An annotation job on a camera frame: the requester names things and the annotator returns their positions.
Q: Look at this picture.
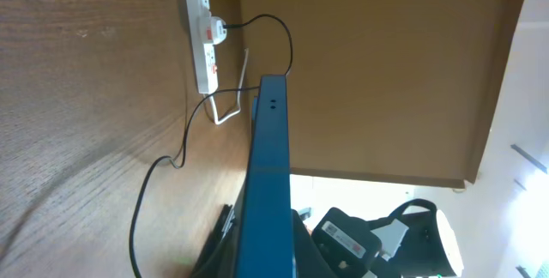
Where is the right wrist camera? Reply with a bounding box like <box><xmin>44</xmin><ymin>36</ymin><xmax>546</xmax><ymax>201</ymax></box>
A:
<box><xmin>312</xmin><ymin>208</ymin><xmax>408</xmax><ymax>278</ymax></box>

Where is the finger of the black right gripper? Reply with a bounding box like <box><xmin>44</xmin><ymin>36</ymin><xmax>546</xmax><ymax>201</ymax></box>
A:
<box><xmin>190</xmin><ymin>204</ymin><xmax>235</xmax><ymax>278</ymax></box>

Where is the white USB charger adapter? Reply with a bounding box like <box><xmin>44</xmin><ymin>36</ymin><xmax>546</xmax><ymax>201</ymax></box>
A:
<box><xmin>198</xmin><ymin>16</ymin><xmax>227</xmax><ymax>45</ymax></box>

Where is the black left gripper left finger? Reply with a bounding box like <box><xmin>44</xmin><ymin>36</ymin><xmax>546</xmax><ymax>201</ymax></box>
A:
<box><xmin>233</xmin><ymin>76</ymin><xmax>296</xmax><ymax>278</ymax></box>

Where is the white power strip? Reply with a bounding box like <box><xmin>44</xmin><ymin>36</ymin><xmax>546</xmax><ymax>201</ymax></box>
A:
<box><xmin>186</xmin><ymin>0</ymin><xmax>218</xmax><ymax>94</ymax></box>

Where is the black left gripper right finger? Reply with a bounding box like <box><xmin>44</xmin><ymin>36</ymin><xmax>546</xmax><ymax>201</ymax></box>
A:
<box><xmin>292</xmin><ymin>209</ymin><xmax>336</xmax><ymax>278</ymax></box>

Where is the white power strip cord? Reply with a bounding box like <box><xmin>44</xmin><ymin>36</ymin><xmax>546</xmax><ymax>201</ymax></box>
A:
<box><xmin>208</xmin><ymin>47</ymin><xmax>250</xmax><ymax>126</ymax></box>

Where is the black USB charging cable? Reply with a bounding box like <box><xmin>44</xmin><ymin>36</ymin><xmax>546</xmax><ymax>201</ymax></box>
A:
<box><xmin>128</xmin><ymin>13</ymin><xmax>294</xmax><ymax>278</ymax></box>

